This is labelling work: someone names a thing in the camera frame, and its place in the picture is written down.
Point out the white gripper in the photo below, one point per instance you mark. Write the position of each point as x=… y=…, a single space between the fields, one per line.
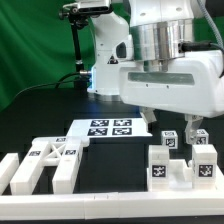
x=192 y=85

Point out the white chair back frame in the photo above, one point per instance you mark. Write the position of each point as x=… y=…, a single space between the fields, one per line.
x=63 y=153

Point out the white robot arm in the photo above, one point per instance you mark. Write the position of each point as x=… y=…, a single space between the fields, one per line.
x=153 y=62

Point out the white tagged cube left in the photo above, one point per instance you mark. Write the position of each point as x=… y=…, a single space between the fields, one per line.
x=170 y=139

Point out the white tagged cube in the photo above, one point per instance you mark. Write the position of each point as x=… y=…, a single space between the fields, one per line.
x=170 y=139
x=202 y=136

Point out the white tagged cube right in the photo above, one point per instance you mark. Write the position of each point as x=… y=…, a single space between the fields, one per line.
x=202 y=136

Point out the green backdrop curtain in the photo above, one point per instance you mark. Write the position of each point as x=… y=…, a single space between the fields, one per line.
x=36 y=45

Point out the white U-shaped obstacle fence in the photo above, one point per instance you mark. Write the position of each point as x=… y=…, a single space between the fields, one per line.
x=43 y=204

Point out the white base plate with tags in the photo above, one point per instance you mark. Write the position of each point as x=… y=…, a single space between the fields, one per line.
x=108 y=128

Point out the camera on stand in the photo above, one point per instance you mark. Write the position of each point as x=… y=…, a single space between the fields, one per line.
x=89 y=6

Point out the black camera stand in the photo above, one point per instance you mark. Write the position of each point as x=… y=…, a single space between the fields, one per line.
x=77 y=23

